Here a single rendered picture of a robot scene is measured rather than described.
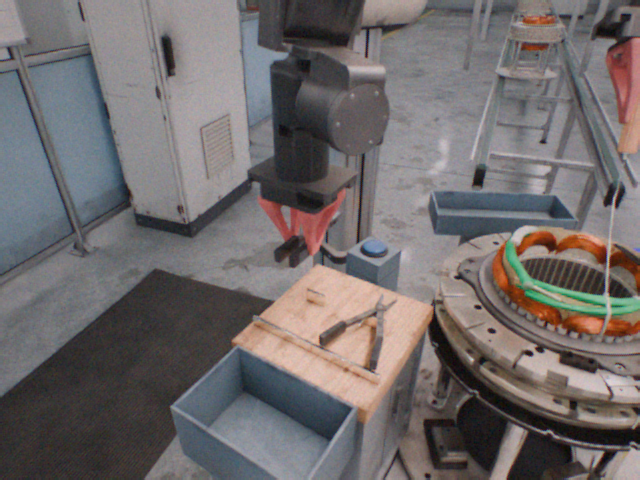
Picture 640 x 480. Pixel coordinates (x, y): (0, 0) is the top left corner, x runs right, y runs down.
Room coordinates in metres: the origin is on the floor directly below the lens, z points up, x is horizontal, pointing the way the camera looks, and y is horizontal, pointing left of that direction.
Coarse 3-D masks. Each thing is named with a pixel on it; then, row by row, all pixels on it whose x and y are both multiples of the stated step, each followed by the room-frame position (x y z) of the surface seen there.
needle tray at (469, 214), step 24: (432, 192) 0.82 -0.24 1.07; (456, 192) 0.82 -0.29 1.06; (480, 192) 0.82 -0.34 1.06; (504, 192) 0.82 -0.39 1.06; (432, 216) 0.77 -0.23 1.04; (456, 216) 0.72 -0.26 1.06; (480, 216) 0.72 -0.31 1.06; (504, 216) 0.79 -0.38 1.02; (528, 216) 0.79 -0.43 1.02; (552, 216) 0.79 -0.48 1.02
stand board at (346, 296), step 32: (320, 288) 0.50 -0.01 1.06; (352, 288) 0.50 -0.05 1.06; (384, 288) 0.50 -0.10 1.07; (288, 320) 0.43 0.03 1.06; (320, 320) 0.43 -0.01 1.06; (416, 320) 0.44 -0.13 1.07; (256, 352) 0.38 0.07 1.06; (288, 352) 0.38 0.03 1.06; (352, 352) 0.38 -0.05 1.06; (384, 352) 0.38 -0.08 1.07; (320, 384) 0.33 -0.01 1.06; (352, 384) 0.33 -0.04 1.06; (384, 384) 0.33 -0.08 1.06
